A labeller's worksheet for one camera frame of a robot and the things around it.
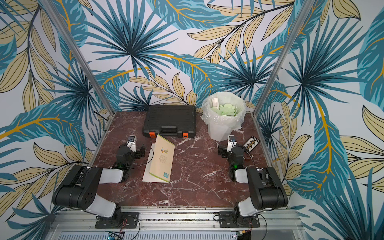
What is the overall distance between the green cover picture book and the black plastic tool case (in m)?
0.08

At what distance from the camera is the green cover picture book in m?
0.81

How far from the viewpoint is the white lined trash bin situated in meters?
0.83

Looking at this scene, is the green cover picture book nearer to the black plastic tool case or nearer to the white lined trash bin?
the black plastic tool case

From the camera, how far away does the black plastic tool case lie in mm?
1025

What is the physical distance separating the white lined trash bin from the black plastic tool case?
5.1 inches

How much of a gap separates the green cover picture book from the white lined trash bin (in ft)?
0.98
